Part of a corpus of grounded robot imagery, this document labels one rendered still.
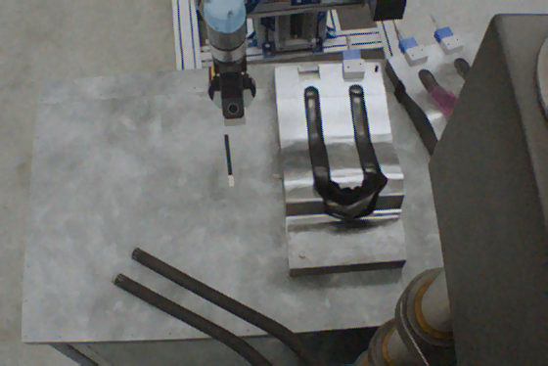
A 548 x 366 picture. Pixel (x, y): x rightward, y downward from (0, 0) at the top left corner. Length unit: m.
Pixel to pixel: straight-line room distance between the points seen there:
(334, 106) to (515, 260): 1.29
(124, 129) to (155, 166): 0.13
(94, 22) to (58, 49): 0.19
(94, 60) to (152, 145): 1.22
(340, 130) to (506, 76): 1.26
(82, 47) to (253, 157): 1.43
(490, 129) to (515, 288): 0.09
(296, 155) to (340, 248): 0.23
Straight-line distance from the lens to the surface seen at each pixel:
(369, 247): 1.53
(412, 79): 1.75
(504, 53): 0.38
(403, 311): 0.80
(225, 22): 1.28
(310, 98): 1.66
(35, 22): 3.10
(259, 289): 1.55
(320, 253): 1.52
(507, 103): 0.38
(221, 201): 1.63
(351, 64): 1.68
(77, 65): 2.90
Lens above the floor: 2.30
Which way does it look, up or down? 66 degrees down
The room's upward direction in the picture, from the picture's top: straight up
